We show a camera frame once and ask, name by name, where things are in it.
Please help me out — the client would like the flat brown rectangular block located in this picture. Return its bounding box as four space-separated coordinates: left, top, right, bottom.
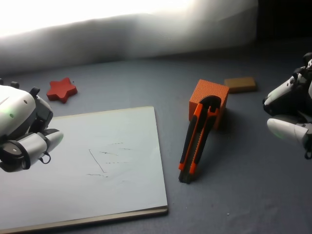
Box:
224 77 257 94

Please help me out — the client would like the white backdrop sheet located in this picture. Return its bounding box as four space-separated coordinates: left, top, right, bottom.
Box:
0 0 259 76

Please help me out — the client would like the red star block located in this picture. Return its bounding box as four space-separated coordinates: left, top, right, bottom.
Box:
46 77 78 104

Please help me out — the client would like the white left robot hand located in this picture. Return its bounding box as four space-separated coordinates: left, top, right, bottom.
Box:
0 78 64 173

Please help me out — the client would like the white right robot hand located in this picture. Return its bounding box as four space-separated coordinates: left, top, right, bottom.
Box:
262 52 312 159

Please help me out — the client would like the orange black utility knife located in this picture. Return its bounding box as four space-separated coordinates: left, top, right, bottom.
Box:
178 95 223 184

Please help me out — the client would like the white paper pad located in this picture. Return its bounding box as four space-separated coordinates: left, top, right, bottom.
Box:
0 106 169 234

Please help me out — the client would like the grey table cloth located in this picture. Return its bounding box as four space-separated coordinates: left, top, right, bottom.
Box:
0 36 312 234

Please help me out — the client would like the orange cube block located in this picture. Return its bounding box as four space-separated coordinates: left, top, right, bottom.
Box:
189 78 230 132

